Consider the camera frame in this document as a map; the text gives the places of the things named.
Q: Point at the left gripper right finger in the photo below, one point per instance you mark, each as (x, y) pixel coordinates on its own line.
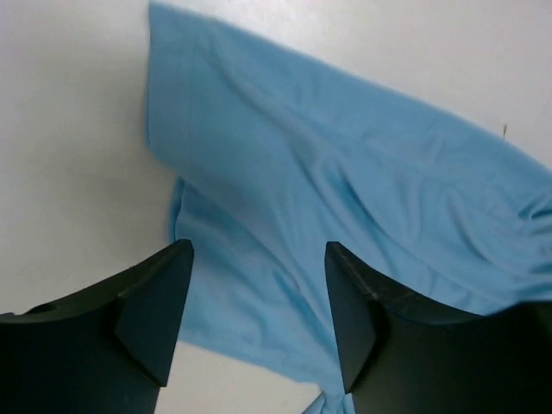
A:
(401, 352)

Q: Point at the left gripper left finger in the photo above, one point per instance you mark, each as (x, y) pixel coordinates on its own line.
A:
(105, 349)

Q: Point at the light blue shorts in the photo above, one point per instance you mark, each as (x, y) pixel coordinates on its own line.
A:
(278, 154)

